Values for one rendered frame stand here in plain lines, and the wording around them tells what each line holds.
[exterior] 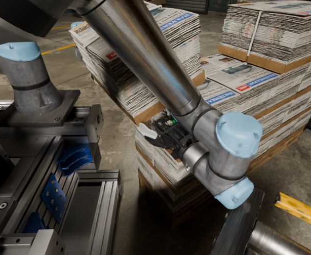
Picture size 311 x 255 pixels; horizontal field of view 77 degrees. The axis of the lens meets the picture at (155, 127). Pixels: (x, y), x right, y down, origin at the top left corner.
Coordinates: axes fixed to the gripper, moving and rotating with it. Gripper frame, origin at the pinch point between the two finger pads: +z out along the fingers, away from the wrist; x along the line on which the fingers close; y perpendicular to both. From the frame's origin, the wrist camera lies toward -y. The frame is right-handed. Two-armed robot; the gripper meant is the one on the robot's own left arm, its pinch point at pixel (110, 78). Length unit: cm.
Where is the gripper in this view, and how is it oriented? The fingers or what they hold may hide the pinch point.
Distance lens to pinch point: 91.8
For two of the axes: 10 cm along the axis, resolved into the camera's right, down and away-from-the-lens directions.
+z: 5.6, 5.2, -6.4
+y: -2.7, -6.2, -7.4
